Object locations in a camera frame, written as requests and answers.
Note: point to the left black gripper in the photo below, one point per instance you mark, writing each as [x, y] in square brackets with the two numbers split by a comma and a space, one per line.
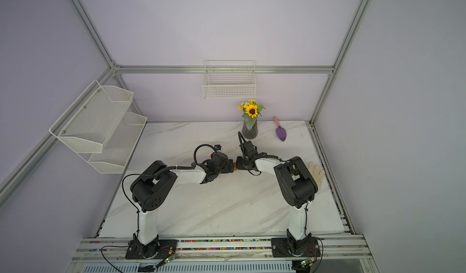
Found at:
[227, 170]

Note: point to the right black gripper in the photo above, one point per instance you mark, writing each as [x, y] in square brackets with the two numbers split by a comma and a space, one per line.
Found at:
[239, 167]

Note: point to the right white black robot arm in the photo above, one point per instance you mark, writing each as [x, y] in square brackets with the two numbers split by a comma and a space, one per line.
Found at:
[296, 183]

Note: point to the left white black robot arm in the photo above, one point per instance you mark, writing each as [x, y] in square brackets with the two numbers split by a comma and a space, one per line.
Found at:
[151, 188]

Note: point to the purple pink garden trowel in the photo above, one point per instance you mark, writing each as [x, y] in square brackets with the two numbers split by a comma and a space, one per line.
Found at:
[280, 131]

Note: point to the sunflower bouquet in grey vase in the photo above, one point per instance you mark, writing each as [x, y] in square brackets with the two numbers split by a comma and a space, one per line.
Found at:
[251, 111]

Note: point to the white work glove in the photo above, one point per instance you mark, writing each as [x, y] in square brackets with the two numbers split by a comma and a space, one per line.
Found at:
[317, 173]

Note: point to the white mesh two-tier shelf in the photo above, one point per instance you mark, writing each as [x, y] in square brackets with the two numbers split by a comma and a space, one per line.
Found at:
[100, 128]

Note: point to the white wire wall basket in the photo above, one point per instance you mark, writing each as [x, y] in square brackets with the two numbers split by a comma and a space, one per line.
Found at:
[228, 79]

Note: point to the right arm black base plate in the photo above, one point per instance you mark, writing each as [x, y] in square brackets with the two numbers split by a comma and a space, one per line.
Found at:
[285, 247]

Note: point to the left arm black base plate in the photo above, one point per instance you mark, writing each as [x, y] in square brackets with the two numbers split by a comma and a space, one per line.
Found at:
[157, 249]

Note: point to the aluminium front rail frame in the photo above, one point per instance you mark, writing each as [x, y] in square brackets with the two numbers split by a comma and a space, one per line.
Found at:
[224, 249]

